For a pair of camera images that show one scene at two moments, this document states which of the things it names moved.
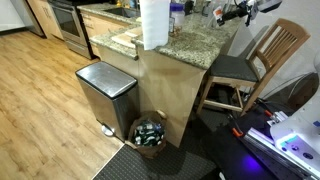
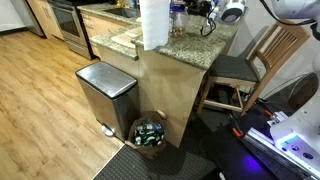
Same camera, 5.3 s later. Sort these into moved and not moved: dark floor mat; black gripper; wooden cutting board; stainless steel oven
Moved: black gripper
Not moved: wooden cutting board; dark floor mat; stainless steel oven
